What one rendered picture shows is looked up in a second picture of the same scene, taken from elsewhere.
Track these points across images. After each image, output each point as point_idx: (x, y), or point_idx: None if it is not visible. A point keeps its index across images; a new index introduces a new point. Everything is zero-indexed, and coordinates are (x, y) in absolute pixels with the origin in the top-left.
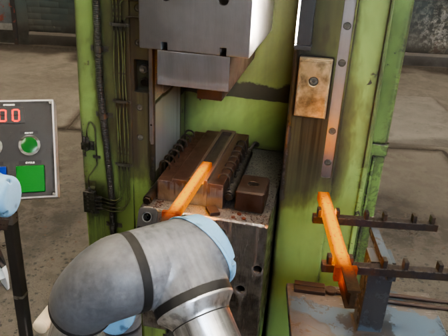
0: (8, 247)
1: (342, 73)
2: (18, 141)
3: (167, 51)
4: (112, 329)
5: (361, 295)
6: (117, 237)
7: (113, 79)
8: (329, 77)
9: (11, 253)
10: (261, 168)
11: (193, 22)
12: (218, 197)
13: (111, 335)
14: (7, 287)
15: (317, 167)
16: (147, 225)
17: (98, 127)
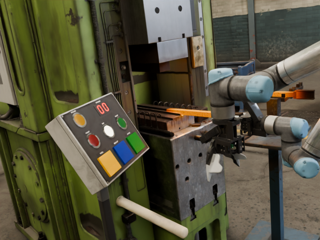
0: (107, 219)
1: (203, 41)
2: (116, 123)
3: (161, 42)
4: (305, 134)
5: None
6: None
7: (110, 78)
8: (202, 44)
9: (110, 223)
10: None
11: (170, 22)
12: (192, 118)
13: (299, 142)
14: (239, 163)
15: (204, 92)
16: (253, 103)
17: None
